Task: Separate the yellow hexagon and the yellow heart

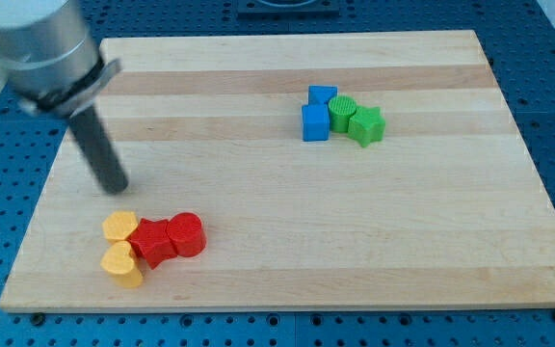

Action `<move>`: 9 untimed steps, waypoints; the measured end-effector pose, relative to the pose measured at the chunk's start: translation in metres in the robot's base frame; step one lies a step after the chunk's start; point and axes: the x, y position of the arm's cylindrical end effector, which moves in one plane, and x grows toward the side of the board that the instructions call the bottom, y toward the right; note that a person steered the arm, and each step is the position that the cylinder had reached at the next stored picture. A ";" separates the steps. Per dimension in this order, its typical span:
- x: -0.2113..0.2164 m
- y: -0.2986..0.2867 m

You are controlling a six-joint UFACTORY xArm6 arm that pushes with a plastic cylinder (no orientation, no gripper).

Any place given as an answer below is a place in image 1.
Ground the green cylinder block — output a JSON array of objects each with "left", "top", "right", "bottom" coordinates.
[{"left": 328, "top": 95, "right": 357, "bottom": 133}]

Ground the red star block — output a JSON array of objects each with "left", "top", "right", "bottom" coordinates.
[{"left": 127, "top": 218, "right": 177, "bottom": 269}]

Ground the red cylinder block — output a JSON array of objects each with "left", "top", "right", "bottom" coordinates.
[{"left": 166, "top": 212, "right": 207, "bottom": 257}]

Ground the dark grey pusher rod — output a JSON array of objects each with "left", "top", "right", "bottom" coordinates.
[{"left": 67, "top": 106, "right": 128, "bottom": 195}]

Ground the yellow hexagon block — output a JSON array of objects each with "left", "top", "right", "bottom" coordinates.
[{"left": 101, "top": 210, "right": 138, "bottom": 244}]

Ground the yellow heart block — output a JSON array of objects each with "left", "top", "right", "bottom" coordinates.
[{"left": 100, "top": 241, "right": 144, "bottom": 288}]

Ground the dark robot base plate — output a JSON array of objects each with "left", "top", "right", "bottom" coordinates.
[{"left": 235, "top": 0, "right": 340, "bottom": 17}]

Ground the blue triangle block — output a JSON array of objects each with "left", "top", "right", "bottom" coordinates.
[{"left": 307, "top": 85, "right": 338, "bottom": 105}]

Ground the wooden board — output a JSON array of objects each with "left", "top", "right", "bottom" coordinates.
[{"left": 0, "top": 30, "right": 555, "bottom": 313}]

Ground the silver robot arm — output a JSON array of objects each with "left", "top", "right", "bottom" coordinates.
[{"left": 0, "top": 0, "right": 121, "bottom": 118}]

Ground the green star block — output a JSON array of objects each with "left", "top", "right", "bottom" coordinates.
[{"left": 347, "top": 106, "right": 386, "bottom": 147}]

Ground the blue cube block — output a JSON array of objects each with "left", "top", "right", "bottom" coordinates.
[{"left": 302, "top": 104, "right": 330, "bottom": 142}]

